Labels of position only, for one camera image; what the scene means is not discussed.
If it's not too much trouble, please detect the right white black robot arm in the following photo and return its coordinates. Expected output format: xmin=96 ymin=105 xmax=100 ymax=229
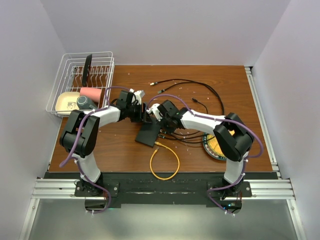
xmin=151 ymin=100 xmax=257 ymax=197

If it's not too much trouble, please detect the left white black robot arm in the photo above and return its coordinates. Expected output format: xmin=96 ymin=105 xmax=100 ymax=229
xmin=59 ymin=87 xmax=151 ymax=197

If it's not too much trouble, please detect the round gold wafer plate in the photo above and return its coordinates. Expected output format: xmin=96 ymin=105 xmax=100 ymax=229
xmin=202 ymin=133 xmax=227 ymax=161

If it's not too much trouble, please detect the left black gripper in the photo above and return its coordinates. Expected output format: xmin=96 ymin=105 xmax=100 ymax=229
xmin=126 ymin=102 xmax=153 ymax=123

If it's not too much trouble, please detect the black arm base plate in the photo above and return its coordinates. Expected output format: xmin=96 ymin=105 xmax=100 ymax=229
xmin=75 ymin=172 xmax=253 ymax=213

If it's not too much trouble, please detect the yellow ethernet patch cable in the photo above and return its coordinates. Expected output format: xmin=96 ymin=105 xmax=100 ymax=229
xmin=149 ymin=140 xmax=181 ymax=181

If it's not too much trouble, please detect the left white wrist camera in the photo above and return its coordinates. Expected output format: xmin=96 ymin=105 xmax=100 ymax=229
xmin=129 ymin=88 xmax=145 ymax=105

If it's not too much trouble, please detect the black tablet in rack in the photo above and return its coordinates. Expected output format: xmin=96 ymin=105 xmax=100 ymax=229
xmin=81 ymin=54 xmax=93 ymax=87

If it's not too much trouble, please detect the black network switch box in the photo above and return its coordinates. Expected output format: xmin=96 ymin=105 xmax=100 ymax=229
xmin=135 ymin=117 xmax=161 ymax=148

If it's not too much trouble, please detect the white wire dish rack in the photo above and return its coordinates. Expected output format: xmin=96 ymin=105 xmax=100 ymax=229
xmin=45 ymin=51 xmax=115 ymax=117

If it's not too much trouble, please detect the dark teal cup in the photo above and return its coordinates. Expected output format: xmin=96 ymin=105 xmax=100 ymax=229
xmin=76 ymin=95 xmax=97 ymax=110

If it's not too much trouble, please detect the black cable with gold plug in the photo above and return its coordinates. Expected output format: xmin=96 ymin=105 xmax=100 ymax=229
xmin=149 ymin=79 xmax=226 ymax=141

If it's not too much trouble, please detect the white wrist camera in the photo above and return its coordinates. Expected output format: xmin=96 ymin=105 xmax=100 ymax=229
xmin=129 ymin=88 xmax=145 ymax=105
xmin=146 ymin=103 xmax=163 ymax=122

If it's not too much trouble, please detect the pink cup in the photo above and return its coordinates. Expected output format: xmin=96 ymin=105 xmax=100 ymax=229
xmin=79 ymin=87 xmax=102 ymax=103

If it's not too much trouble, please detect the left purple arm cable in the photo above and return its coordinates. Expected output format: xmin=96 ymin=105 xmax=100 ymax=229
xmin=59 ymin=86 xmax=135 ymax=214

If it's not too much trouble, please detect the cream square plate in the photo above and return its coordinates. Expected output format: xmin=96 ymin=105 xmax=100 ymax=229
xmin=55 ymin=91 xmax=80 ymax=115

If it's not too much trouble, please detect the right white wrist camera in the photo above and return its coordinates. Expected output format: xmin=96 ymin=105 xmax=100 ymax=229
xmin=146 ymin=103 xmax=163 ymax=122

